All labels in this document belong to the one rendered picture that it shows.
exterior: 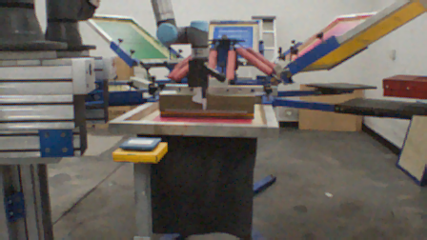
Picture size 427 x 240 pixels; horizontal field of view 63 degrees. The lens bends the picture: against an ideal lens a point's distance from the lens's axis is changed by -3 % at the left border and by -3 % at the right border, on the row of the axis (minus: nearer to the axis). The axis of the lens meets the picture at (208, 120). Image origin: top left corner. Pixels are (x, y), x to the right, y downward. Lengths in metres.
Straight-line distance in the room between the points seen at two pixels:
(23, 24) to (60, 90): 0.19
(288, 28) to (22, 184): 5.09
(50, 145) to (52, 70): 0.21
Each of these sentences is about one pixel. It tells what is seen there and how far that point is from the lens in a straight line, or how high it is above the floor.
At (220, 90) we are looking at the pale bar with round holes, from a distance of 2.01.
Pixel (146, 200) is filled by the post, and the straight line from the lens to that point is 1.11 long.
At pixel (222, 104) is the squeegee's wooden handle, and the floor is 1.01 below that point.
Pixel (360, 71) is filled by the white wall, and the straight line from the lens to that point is 6.15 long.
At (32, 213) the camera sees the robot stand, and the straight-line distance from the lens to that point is 1.39.
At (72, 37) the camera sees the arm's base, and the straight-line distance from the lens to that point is 1.51.
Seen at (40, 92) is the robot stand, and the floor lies 1.13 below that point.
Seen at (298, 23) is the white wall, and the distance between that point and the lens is 5.96.
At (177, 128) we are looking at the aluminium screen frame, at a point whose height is 0.98.
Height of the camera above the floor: 1.23
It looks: 11 degrees down
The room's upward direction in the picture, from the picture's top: straight up
